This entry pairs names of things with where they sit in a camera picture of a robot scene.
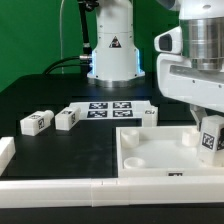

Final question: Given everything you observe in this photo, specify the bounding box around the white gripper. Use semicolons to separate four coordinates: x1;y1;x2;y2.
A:
157;53;224;131

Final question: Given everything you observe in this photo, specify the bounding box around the white square tabletop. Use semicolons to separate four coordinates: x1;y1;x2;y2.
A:
116;126;224;177

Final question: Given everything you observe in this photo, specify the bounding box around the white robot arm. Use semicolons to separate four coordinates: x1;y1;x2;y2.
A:
88;0;224;122

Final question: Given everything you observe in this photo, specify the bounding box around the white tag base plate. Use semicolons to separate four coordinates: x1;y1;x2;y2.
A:
69;101;151;120

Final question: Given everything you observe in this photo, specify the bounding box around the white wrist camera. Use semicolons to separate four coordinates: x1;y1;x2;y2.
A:
154;26;183;54

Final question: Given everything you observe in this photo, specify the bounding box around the black cable bundle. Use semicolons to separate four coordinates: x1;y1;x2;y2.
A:
42;0;100;76

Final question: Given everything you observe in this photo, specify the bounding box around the white fence frame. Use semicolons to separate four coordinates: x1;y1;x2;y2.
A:
0;136;224;209

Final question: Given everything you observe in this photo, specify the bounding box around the grey thin cable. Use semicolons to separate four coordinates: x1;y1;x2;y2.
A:
59;0;67;75

